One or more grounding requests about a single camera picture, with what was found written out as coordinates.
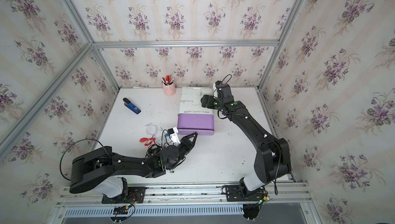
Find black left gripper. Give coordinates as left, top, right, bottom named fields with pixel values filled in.
left=167, top=134, right=199, bottom=173

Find purple top drawer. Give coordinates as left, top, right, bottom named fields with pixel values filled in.
left=177, top=113, right=215, bottom=135

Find white wired earphones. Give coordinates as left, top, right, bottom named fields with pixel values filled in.
left=146, top=123, right=158, bottom=137

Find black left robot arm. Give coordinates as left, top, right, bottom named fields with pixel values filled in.
left=70, top=132, right=198, bottom=194

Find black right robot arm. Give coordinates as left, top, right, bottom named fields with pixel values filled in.
left=201, top=81, right=292, bottom=192

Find white drawer cabinet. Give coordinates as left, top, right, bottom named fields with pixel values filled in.
left=179, top=87, right=214, bottom=115

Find pink pen cup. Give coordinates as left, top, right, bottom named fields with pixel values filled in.
left=163, top=83, right=176, bottom=96

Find red pens in cup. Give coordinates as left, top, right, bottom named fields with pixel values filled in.
left=161, top=75, right=174, bottom=86

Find blue stapler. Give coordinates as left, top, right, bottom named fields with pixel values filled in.
left=122, top=98, right=141, bottom=114

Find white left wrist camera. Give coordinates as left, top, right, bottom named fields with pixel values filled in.
left=166, top=127, right=181, bottom=145

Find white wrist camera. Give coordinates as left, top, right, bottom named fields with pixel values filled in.
left=166, top=127, right=181, bottom=145
left=213, top=80, right=223, bottom=91

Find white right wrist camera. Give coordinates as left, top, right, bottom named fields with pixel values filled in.
left=213, top=80, right=223, bottom=91

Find black wired earphones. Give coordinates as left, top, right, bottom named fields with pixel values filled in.
left=145, top=144, right=163, bottom=160

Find red wired earphones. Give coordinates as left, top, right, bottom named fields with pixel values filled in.
left=139, top=137, right=156, bottom=146

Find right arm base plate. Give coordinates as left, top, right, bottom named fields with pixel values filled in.
left=221, top=185, right=270, bottom=203

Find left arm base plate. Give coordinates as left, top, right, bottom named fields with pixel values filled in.
left=101, top=187, right=146, bottom=204

